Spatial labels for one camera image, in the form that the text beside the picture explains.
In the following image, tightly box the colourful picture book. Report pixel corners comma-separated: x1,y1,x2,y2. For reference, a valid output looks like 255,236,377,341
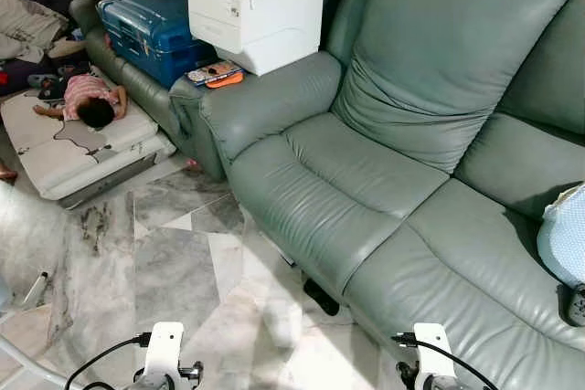
186,61,240,84

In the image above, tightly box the orange plastic toy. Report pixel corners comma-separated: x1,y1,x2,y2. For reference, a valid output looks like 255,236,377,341
206,72,246,90

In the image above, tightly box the white tube with black tip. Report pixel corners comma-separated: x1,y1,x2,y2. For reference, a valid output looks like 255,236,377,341
23,271,51,311

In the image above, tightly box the white padded floor mat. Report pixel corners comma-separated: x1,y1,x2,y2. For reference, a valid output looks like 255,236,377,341
0,89,176,201

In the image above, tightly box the white plastic storage box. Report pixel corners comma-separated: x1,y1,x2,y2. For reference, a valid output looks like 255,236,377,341
187,0,330,77

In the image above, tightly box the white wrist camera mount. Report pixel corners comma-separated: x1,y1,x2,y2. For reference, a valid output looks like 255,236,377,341
413,322,456,382
144,321,186,386

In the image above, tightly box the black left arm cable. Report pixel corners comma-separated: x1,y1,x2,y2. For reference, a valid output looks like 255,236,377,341
64,333,152,390

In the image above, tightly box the blue hard suitcase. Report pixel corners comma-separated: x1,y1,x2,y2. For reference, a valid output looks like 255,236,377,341
96,0,218,90

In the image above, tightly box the black sofa foot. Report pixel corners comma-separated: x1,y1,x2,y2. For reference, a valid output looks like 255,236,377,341
303,278,341,316

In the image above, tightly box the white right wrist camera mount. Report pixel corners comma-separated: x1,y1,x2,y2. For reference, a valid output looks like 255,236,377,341
413,322,456,382

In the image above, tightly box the child in pink shirt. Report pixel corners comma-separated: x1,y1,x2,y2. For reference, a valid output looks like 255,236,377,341
34,73,129,130

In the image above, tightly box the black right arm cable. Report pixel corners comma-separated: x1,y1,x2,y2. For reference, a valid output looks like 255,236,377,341
393,332,499,390

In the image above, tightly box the blue dotted pillow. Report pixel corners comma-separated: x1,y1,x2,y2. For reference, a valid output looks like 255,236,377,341
537,184,585,289

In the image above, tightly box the green leather sofa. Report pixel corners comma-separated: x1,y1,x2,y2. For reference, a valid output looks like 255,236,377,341
69,0,585,390

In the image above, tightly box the black game controller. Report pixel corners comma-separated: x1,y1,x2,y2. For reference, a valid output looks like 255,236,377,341
559,285,585,327

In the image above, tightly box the grey clothes pile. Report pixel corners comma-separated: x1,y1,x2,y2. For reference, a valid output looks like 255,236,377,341
0,0,69,62

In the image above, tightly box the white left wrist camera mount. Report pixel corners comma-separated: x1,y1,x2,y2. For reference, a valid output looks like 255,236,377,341
144,321,186,386

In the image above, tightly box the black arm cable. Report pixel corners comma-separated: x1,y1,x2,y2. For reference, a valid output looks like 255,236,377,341
393,332,499,390
64,333,152,390

